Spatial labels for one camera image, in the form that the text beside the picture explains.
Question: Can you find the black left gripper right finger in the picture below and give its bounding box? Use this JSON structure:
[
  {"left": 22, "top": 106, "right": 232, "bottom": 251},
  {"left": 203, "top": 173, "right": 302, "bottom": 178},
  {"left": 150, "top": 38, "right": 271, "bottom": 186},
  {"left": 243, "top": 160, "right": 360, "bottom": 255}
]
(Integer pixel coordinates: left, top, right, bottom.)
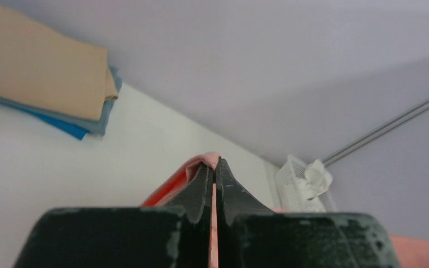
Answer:
[{"left": 216, "top": 158, "right": 400, "bottom": 267}]

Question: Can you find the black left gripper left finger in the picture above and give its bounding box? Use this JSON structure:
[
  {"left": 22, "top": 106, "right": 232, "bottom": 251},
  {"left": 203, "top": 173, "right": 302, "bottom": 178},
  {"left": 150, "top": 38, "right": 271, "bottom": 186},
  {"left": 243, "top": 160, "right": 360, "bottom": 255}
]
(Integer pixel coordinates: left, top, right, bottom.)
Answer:
[{"left": 15, "top": 165, "right": 213, "bottom": 267}]

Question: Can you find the salmon pink t shirt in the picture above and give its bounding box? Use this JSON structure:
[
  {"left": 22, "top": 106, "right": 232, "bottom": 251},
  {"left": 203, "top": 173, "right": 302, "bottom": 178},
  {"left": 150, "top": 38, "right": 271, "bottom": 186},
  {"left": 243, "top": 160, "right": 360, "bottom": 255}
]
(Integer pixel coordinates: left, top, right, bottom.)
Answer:
[{"left": 142, "top": 152, "right": 429, "bottom": 267}]

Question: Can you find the white plastic basket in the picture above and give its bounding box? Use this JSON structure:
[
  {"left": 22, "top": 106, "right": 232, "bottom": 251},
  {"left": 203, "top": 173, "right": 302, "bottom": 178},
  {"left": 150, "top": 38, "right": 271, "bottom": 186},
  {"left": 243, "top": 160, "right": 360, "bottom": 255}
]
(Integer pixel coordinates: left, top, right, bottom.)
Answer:
[{"left": 274, "top": 154, "right": 336, "bottom": 212}]

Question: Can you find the crumpled white t shirt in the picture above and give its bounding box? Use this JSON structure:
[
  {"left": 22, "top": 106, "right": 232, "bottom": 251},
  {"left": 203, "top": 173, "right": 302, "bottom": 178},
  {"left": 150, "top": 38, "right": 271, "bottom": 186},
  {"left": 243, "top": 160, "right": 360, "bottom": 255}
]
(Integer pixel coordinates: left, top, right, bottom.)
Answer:
[{"left": 303, "top": 159, "right": 333, "bottom": 200}]

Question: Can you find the folded grey blue t shirt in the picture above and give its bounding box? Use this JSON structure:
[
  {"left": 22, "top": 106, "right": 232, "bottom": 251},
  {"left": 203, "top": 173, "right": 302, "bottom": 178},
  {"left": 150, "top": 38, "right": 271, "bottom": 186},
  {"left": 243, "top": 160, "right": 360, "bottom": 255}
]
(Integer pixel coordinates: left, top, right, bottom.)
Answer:
[{"left": 0, "top": 65, "right": 123, "bottom": 136}]

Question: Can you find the folded bright blue t shirt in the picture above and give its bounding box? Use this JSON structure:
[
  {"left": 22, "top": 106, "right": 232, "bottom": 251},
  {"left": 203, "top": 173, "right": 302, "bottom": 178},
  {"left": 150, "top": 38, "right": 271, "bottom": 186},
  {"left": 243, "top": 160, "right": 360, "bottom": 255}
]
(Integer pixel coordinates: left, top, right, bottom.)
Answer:
[{"left": 18, "top": 108, "right": 88, "bottom": 140}]

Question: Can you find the folded beige t shirt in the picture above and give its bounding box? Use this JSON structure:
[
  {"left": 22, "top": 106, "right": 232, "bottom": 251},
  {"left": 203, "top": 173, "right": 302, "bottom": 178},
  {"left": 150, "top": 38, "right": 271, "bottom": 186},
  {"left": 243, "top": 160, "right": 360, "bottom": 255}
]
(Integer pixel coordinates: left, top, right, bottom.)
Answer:
[{"left": 0, "top": 6, "right": 118, "bottom": 121}]

